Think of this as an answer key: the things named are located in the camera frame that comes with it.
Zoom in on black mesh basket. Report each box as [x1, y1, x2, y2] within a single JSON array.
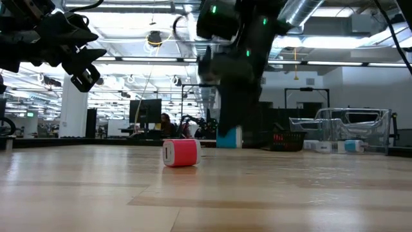
[[261, 130, 307, 152]]

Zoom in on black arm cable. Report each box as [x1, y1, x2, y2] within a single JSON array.
[[373, 0, 412, 77], [66, 0, 104, 13]]

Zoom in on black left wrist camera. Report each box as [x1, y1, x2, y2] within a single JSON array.
[[1, 0, 56, 21]]

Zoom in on black tall cabinet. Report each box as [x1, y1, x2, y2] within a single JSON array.
[[85, 108, 98, 139]]

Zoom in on pink white USB charger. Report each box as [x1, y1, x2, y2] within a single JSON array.
[[162, 139, 202, 168]]

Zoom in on black station frame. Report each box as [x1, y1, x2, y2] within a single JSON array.
[[284, 87, 330, 110]]

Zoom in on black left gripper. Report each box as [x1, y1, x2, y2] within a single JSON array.
[[0, 12, 108, 93]]

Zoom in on white pillar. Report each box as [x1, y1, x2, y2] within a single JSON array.
[[59, 77, 89, 139]]

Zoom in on blue white USB charger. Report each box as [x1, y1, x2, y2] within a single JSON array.
[[216, 125, 243, 149], [337, 139, 368, 154]]

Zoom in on overhead light bar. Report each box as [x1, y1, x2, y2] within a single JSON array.
[[95, 56, 412, 68]]

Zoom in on black monitor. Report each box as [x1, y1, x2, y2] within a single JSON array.
[[129, 99, 163, 124]]

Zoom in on silver ventilation duct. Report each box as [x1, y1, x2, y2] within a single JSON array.
[[185, 0, 207, 107], [278, 0, 324, 33]]

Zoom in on black round loop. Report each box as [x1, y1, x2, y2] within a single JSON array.
[[0, 117, 17, 137]]

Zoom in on yellow hanging cable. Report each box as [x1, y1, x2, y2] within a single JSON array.
[[133, 28, 174, 133]]

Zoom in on black ceiling device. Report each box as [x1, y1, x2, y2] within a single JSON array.
[[147, 30, 163, 48]]

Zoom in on yellow hanging cord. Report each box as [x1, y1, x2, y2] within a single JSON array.
[[293, 48, 299, 81]]

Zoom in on black table border rail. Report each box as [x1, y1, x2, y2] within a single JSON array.
[[388, 146, 412, 158], [0, 137, 164, 151]]

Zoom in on black partition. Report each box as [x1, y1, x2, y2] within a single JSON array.
[[259, 108, 318, 133]]

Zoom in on clear plastic bin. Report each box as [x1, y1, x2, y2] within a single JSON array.
[[288, 108, 393, 155]]

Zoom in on white black USB charger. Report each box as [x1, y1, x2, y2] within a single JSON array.
[[315, 141, 333, 154]]

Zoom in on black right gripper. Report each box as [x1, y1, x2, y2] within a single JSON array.
[[196, 47, 262, 137]]

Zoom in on person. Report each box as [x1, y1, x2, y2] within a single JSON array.
[[160, 112, 176, 139]]

